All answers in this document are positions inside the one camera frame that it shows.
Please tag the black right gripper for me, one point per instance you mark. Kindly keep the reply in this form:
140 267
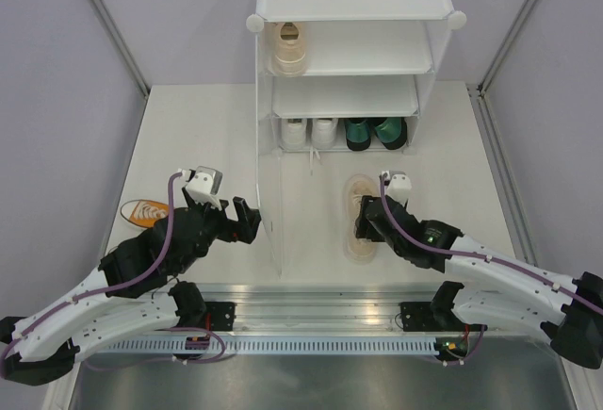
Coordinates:
361 225

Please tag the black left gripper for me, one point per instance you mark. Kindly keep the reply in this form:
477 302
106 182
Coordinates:
245 229

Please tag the beige sneaker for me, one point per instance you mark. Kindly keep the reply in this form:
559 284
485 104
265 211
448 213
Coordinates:
357 250
289 49

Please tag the clear cabinet door panel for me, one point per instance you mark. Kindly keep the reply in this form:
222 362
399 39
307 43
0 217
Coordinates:
270 198

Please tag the green pointed shoe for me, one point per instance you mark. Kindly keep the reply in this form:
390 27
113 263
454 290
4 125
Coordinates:
391 132
357 134

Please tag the white sneaker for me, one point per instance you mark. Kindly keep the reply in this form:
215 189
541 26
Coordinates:
294 134
323 137

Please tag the orange sneaker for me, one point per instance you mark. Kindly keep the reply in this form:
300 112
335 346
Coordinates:
144 213

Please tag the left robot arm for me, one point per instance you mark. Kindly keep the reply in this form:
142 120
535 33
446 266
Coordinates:
119 298

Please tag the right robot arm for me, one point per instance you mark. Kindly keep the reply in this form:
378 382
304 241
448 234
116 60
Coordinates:
494 278

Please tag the white plastic shoe cabinet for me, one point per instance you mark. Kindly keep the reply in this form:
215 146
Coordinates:
365 59

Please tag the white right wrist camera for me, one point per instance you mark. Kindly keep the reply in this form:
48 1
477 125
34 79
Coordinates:
397 186

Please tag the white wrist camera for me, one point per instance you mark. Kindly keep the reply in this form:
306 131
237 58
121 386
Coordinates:
202 186
397 186

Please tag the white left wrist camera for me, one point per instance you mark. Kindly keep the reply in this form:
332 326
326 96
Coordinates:
202 186

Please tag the aluminium mounting rail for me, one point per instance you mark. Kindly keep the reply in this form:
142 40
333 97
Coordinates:
290 312

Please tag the white slotted cable duct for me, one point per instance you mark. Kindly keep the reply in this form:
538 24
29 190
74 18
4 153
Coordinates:
319 345

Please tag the left aluminium frame post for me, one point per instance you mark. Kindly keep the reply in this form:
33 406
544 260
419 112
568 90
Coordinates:
115 36

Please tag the aluminium frame post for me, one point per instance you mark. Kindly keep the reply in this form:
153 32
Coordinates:
519 23
115 36

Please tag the right aluminium frame post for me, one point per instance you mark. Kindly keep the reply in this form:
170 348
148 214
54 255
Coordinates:
519 23

